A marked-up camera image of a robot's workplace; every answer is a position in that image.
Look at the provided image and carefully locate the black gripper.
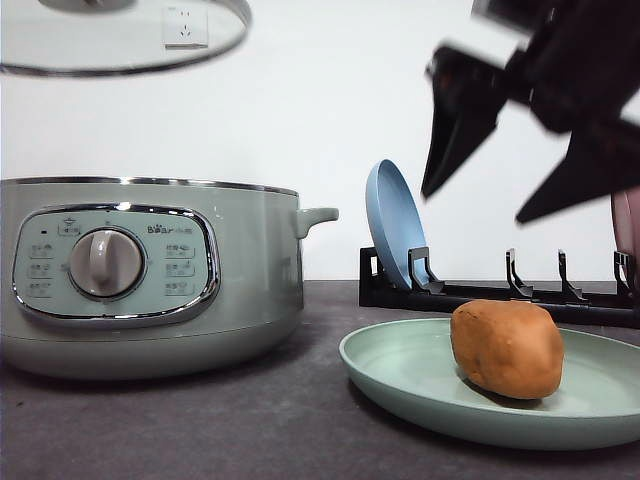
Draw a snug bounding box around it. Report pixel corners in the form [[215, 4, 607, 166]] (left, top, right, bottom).
[[422, 0, 640, 221]]

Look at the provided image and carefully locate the brown potato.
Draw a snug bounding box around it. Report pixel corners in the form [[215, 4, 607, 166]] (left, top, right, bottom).
[[450, 300, 565, 399]]

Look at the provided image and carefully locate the green plate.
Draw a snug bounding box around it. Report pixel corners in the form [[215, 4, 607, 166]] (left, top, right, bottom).
[[339, 318, 640, 449]]

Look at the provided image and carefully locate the glass steamer lid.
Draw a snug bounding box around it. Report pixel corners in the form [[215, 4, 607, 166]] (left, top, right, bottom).
[[0, 0, 251, 77]]

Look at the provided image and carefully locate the pink plate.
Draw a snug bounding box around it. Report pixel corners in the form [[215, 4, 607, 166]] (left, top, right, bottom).
[[611, 186, 640, 277]]

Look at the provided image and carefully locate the blue plate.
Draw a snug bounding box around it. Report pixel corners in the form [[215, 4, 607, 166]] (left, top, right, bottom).
[[365, 159, 428, 289]]

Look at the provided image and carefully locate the black plate rack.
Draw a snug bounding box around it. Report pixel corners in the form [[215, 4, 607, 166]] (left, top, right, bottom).
[[359, 246, 640, 329]]

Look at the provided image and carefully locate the green electric steamer pot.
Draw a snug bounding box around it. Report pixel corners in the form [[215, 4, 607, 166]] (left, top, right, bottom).
[[1, 176, 340, 380]]

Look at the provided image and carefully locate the white wall socket left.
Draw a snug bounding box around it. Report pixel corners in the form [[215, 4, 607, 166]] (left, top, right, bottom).
[[161, 6, 208, 50]]

